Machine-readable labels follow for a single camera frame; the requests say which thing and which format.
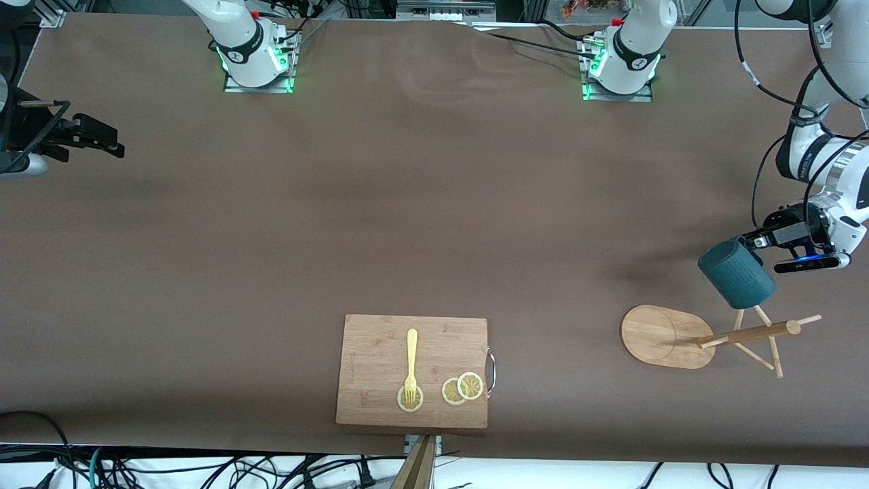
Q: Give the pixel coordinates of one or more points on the metal clamp bracket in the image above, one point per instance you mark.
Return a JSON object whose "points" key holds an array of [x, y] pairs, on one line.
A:
{"points": [[437, 443]]}

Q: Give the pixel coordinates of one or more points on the yellow plastic fork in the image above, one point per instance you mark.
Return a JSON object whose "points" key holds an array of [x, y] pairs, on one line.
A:
{"points": [[411, 353]]}

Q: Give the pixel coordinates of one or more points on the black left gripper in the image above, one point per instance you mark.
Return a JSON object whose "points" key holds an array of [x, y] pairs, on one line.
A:
{"points": [[791, 233]]}

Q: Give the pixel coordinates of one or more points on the lemon slice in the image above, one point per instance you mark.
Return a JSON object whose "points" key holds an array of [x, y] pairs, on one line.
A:
{"points": [[449, 392], [470, 386], [419, 402]]}

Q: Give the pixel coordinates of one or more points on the brown table cover sheet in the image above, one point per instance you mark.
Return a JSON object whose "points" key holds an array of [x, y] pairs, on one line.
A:
{"points": [[475, 204]]}

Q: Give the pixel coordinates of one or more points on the wooden post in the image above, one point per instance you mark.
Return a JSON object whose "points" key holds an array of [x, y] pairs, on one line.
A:
{"points": [[417, 472]]}

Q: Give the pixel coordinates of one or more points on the aluminium corner profile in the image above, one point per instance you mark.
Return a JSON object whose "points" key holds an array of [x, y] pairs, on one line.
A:
{"points": [[825, 34], [53, 17]]}

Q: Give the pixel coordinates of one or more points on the wooden cup rack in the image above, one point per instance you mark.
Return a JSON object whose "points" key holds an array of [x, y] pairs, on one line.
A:
{"points": [[655, 336]]}

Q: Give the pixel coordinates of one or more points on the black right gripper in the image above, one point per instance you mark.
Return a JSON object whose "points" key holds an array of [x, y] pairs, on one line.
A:
{"points": [[35, 130]]}

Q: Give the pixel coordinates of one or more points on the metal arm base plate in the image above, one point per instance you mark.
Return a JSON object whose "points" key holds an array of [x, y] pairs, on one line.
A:
{"points": [[618, 97], [258, 88]]}

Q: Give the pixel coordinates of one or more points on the teal ribbed cup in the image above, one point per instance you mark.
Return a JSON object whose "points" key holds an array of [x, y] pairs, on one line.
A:
{"points": [[740, 278]]}

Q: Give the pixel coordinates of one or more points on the grey metal frame rail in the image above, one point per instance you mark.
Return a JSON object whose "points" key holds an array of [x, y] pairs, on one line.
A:
{"points": [[445, 10]]}

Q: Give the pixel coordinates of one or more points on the bamboo cutting board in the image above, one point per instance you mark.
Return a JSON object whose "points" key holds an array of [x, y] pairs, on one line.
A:
{"points": [[373, 353]]}

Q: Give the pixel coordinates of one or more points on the orange red object pile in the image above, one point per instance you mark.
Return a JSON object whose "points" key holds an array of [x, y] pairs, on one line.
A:
{"points": [[577, 8]]}

